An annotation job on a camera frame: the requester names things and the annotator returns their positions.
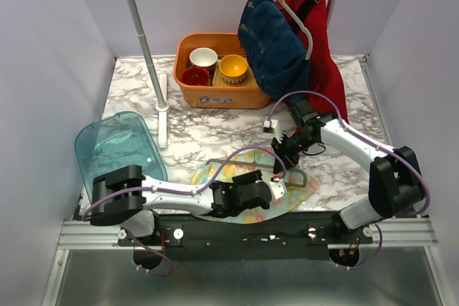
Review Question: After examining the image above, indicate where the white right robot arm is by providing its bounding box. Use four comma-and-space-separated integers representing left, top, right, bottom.
263, 100, 428, 243

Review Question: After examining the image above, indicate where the floral cloth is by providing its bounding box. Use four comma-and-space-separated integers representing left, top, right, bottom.
198, 150, 319, 224

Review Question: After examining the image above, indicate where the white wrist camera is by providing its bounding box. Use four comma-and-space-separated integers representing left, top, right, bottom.
268, 177, 288, 201
262, 120, 283, 143

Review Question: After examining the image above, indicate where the grey hanger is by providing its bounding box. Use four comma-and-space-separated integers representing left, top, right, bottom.
224, 154, 308, 188
276, 0, 313, 61

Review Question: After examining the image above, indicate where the red cup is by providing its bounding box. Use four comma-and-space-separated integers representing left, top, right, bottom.
181, 66, 209, 86

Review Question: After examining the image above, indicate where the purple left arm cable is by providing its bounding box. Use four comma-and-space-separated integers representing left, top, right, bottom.
81, 146, 288, 277

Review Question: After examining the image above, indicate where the orange plastic basin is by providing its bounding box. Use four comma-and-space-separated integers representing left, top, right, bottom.
174, 33, 270, 109

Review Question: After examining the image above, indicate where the blue denim skirt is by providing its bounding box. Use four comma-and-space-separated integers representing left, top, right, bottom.
237, 0, 309, 99

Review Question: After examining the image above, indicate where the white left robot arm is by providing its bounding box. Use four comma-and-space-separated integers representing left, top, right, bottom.
82, 165, 285, 245

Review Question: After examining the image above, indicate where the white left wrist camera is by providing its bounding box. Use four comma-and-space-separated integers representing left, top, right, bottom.
268, 177, 288, 201

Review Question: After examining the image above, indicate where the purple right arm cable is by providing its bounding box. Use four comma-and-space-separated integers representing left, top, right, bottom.
267, 90, 431, 271

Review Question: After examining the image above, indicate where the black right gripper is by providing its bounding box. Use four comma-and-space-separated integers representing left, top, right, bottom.
270, 130, 316, 173

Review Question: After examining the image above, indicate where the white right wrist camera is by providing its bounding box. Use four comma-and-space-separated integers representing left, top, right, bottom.
262, 120, 283, 143

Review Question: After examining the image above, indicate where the red skirt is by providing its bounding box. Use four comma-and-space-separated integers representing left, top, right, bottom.
285, 0, 349, 122

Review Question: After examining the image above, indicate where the yellow bowl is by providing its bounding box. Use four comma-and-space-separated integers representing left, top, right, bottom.
219, 54, 248, 84

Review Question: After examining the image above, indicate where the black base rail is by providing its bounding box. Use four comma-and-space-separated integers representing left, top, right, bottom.
118, 211, 382, 269

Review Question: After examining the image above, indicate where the beige square plate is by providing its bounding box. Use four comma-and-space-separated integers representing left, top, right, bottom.
212, 67, 258, 89

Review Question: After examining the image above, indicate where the clear blue plastic bin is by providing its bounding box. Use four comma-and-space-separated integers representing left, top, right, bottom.
75, 111, 168, 199

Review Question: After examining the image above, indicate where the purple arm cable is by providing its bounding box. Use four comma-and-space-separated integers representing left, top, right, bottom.
267, 90, 431, 271
81, 146, 288, 277

